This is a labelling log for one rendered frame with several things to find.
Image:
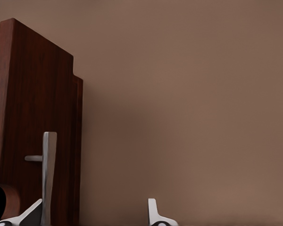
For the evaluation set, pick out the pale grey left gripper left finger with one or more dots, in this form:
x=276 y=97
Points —
x=29 y=213

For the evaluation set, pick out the dark brown wooden cabinet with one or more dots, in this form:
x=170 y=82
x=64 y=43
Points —
x=37 y=94

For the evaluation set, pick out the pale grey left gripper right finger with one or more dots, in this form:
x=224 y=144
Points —
x=153 y=215

